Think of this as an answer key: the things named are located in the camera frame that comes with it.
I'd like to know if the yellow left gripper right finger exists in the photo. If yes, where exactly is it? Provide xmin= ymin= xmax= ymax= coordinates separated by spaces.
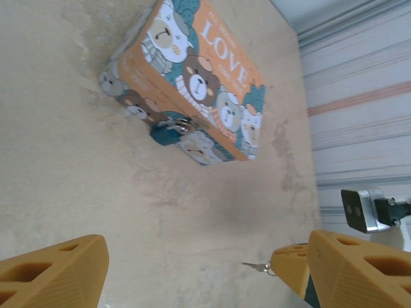
xmin=307 ymin=228 xmax=411 ymax=308

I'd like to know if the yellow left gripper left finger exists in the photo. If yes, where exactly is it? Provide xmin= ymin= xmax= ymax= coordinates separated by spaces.
xmin=0 ymin=234 xmax=110 ymax=308

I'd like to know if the small silver key with ring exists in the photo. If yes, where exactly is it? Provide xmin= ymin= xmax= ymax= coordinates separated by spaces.
xmin=241 ymin=261 xmax=278 ymax=277

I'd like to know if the orange bear print tin box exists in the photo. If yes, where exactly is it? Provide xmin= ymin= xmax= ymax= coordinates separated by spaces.
xmin=98 ymin=0 xmax=267 ymax=166

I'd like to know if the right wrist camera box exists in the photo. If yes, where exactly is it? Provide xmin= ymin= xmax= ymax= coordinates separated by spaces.
xmin=340 ymin=185 xmax=406 ymax=251

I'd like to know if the aluminium corner post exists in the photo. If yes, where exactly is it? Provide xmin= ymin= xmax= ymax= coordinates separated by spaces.
xmin=269 ymin=0 xmax=411 ymax=44

